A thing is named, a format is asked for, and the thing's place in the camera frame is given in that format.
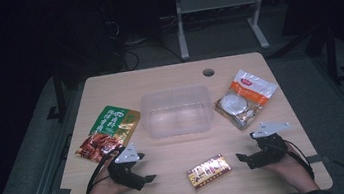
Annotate grey tape strip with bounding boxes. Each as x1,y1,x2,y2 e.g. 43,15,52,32
55,186,73,194
305,153,332,165

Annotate clear plastic container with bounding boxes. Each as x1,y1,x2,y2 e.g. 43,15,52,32
137,84,217,141

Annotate person's right hand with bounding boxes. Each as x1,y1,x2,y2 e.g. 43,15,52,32
261,145,314,187

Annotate green snack packet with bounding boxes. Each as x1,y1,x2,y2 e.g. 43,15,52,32
69,100,148,167

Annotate left hand-held gripper cable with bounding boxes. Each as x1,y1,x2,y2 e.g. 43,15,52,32
80,147,130,194

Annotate orange white snack packet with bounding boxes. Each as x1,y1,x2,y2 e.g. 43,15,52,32
208,64,284,134

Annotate white metal stand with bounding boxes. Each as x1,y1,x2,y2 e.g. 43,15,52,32
172,0,277,61

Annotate right hand-held gripper cable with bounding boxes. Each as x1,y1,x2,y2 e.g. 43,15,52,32
282,135,316,183

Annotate hand-held gripper cable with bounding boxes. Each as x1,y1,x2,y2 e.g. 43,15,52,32
80,147,130,194
282,135,316,183

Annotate round table cable hole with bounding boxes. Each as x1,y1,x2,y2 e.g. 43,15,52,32
202,67,216,79

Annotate black floor cables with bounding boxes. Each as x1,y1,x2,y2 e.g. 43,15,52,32
108,8,187,73

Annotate black metal stand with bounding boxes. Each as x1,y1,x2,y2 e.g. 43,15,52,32
39,65,70,123
318,23,344,87

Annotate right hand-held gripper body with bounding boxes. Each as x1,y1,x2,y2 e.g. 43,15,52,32
239,119,297,171

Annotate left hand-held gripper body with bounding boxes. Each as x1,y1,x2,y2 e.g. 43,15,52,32
104,141,149,194

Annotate person's left hand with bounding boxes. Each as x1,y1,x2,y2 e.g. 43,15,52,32
81,162,133,194

